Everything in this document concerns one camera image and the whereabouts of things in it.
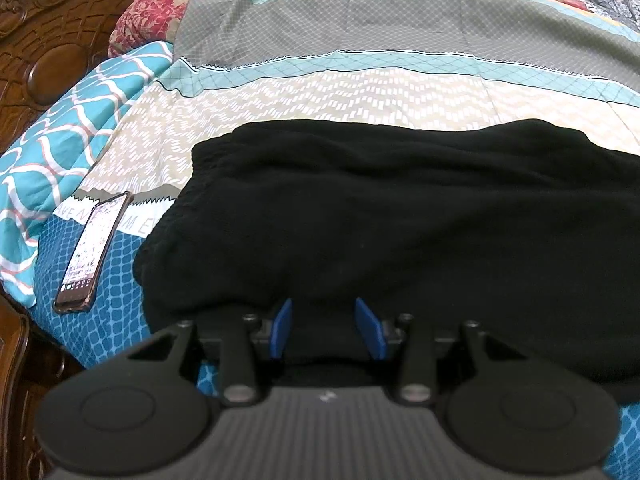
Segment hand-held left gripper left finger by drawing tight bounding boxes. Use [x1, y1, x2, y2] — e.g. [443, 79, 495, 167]
[127, 297, 294, 407]

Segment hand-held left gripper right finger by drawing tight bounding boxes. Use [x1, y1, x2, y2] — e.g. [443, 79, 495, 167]
[354, 297, 512, 406]

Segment black pants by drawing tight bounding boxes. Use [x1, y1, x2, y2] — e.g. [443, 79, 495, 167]
[136, 119, 640, 403]

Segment smartphone in dark case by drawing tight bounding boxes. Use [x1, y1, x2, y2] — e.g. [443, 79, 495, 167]
[53, 191, 133, 315]

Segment striped patterned bed sheet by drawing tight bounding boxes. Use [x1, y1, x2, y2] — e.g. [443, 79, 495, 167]
[33, 0, 640, 480]

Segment teal wave-pattern pillow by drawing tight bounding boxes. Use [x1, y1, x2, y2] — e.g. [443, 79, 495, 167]
[0, 40, 175, 309]

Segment carved wooden headboard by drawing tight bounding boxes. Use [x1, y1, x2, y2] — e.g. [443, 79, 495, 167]
[0, 0, 193, 157]

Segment wooden bed side rail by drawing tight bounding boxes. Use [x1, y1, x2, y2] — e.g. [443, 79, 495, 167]
[0, 292, 83, 480]

